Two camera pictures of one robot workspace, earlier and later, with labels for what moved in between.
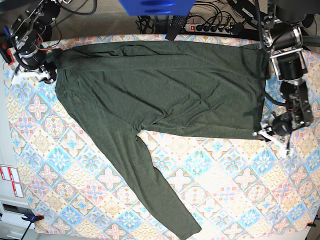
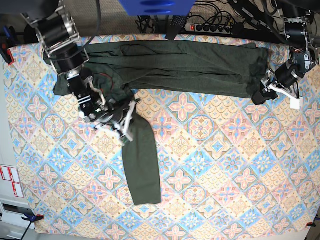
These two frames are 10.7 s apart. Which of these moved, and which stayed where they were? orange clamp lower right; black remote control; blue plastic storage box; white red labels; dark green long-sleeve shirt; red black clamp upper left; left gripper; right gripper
Moved: left gripper; dark green long-sleeve shirt; right gripper
Stayed: black remote control; white red labels; orange clamp lower right; red black clamp upper left; blue plastic storage box
